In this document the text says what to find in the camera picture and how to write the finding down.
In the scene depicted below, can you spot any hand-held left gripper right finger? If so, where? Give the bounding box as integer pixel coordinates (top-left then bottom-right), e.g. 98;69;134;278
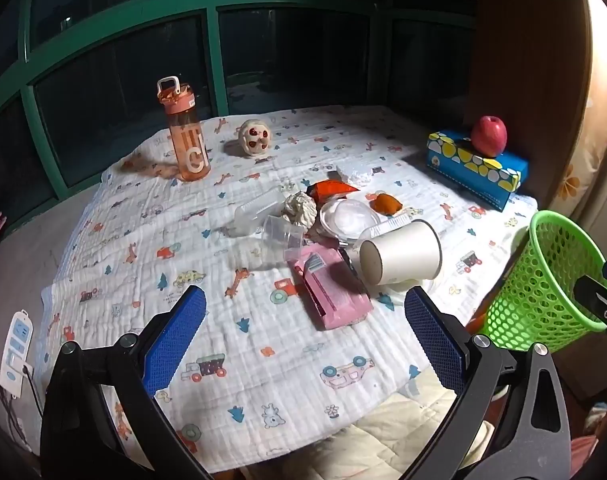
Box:
398;286;571;480

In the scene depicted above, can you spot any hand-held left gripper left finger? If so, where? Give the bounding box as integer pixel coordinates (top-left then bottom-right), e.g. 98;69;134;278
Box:
40;285;219;480

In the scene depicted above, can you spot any green mesh basket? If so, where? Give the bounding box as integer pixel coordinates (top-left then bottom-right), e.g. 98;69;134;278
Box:
478;210;607;352

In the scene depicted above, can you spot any white paper cup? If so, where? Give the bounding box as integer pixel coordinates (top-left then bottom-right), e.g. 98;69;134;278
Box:
358;219;443;286

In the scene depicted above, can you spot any pink packet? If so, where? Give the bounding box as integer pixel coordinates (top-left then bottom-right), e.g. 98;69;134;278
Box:
284;244;374;331

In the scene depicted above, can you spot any clear plastic bottle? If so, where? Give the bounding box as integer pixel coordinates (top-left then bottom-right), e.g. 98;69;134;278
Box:
232;199;284;237

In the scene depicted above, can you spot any clear lidded round container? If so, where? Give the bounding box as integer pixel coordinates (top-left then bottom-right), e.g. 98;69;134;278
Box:
319;199;380;241

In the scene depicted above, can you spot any paper ball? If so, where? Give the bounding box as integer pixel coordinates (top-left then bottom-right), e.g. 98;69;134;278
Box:
282;191;318;228

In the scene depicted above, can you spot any orange wrapper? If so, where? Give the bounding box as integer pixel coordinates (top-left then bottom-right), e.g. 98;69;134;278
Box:
306;180;360;202

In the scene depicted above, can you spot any white tissue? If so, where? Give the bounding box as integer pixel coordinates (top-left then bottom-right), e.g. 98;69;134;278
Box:
336;160;374;185

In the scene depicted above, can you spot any white printed blanket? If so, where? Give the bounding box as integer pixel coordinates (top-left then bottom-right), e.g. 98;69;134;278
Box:
31;105;539;476

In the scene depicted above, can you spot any white quilt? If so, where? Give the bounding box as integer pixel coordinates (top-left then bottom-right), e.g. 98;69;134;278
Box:
308;390;494;480

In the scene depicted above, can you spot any floral curtain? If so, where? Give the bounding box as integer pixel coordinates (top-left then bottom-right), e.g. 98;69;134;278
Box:
556;5;607;233

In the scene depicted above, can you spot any floral cloth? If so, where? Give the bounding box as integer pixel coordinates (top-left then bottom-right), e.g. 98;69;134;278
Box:
571;400;607;466

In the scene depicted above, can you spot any blue patterned tissue box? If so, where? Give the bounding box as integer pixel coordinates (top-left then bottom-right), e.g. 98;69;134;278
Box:
426;130;529;212

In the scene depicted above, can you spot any white power strip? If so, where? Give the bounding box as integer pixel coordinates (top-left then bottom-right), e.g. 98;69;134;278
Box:
0;311;33;397

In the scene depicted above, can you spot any red apple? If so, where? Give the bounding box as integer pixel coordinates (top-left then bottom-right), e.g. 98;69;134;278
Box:
471;115;508;157

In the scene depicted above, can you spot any orange water bottle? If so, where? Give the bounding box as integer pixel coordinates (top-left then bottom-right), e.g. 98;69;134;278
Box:
157;76;212;182

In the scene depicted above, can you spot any cream skull-shaped toy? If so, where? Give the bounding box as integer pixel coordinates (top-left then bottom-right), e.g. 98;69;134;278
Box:
238;118;273;157

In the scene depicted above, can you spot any brown wooden cabinet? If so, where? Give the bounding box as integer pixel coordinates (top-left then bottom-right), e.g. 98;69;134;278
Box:
462;0;601;208

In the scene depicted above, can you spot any black cable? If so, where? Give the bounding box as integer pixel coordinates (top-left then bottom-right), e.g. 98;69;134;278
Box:
0;365;39;441

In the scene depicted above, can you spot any green window frame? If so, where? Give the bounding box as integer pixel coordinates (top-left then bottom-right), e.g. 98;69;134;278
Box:
0;0;484;233

